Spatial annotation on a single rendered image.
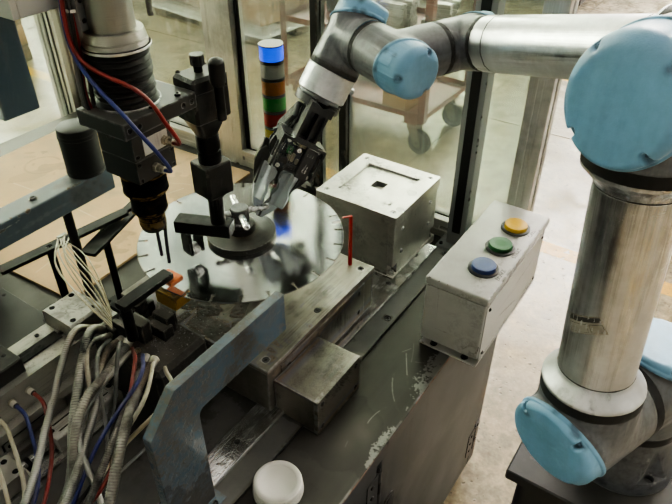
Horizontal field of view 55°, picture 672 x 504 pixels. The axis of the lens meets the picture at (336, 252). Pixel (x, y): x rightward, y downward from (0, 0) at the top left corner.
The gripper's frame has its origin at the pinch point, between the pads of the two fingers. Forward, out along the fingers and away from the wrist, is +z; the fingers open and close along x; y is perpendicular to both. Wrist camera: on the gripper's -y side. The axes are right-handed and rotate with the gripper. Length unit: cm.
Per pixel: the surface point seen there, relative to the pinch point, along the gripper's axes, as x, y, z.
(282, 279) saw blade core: 4.5, 13.5, 4.8
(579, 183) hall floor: 169, -163, -20
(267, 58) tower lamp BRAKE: -6.0, -21.5, -19.5
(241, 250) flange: -1.4, 6.7, 5.6
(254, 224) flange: -0.4, 2.5, 2.3
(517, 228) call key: 42.4, 1.4, -14.9
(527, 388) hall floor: 114, -53, 38
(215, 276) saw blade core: -4.2, 11.0, 9.3
